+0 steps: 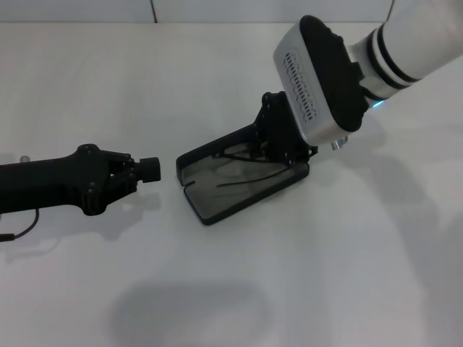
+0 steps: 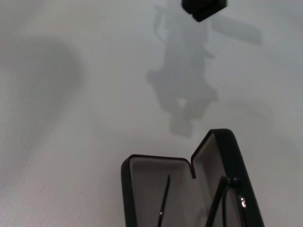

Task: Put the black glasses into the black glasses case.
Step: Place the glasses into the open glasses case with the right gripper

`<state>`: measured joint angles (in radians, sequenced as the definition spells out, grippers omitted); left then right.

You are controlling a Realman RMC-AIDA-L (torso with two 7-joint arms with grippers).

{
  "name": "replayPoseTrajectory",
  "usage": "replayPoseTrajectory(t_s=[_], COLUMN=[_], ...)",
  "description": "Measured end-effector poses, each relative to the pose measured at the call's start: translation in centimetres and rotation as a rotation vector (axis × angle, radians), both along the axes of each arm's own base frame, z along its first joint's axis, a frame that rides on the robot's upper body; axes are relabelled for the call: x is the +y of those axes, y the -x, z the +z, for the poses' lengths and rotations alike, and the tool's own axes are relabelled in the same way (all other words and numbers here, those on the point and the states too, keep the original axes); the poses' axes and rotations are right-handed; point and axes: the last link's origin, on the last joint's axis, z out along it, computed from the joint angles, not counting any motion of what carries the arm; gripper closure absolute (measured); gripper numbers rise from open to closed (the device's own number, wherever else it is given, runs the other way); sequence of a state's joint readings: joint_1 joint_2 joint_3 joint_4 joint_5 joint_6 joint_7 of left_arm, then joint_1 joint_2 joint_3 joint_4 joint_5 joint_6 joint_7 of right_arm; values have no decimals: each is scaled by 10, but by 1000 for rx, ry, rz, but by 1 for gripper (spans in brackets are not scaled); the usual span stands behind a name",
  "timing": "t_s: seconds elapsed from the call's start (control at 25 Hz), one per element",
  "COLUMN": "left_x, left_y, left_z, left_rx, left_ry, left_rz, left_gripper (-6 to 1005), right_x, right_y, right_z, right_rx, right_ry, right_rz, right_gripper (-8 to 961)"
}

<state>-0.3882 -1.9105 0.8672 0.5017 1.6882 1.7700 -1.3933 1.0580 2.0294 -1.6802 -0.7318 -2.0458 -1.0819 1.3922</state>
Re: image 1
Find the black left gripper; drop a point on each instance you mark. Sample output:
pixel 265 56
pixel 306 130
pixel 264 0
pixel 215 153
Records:
pixel 54 184

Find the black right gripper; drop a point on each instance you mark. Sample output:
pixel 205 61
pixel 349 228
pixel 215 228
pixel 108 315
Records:
pixel 285 133

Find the black glasses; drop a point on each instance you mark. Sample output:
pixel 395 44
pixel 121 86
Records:
pixel 253 179

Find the black glasses case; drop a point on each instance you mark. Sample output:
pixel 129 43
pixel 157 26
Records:
pixel 224 206

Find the small silver stud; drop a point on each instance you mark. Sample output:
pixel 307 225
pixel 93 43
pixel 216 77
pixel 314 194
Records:
pixel 25 159

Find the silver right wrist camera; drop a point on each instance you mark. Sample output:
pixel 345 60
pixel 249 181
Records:
pixel 296 72

